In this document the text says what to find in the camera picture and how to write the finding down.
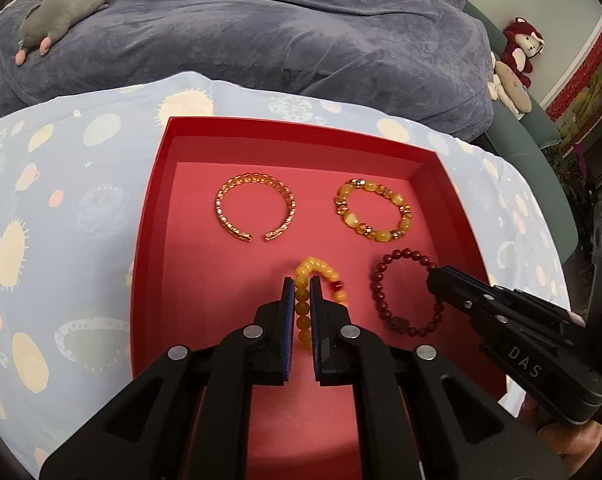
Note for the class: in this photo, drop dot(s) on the cream plush toy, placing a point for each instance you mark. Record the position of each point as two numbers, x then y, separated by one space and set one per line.
513 87

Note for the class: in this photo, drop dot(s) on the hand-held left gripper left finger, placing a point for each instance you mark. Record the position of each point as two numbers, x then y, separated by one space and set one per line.
289 332

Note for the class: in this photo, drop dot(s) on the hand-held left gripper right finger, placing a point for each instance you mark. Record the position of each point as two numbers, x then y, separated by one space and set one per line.
314 332

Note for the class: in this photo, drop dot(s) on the purple-grey blanket covered sofa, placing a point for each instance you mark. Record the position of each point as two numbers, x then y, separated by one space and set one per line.
281 25

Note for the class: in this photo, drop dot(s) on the red jewelry box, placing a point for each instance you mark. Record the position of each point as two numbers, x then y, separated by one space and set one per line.
206 285

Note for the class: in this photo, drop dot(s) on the light blue printed blanket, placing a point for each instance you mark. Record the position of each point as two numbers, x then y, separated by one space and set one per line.
56 210

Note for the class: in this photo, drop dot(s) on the grey plush toy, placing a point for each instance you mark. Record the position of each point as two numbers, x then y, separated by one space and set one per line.
56 12

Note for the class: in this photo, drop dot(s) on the plant with pink flowers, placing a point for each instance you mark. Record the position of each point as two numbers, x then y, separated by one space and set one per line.
573 180

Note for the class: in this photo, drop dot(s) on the red plush bear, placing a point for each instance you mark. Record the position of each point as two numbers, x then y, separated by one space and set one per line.
517 55

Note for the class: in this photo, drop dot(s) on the person's right hand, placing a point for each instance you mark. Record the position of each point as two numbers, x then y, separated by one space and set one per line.
576 447

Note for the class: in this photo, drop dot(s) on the red-bordered wall poster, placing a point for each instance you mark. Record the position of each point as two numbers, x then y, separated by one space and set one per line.
596 90

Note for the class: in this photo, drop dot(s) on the green sofa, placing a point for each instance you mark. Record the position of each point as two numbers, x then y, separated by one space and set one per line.
531 160

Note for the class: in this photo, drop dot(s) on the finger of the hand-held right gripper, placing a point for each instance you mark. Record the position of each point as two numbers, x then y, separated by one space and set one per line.
461 295
473 279

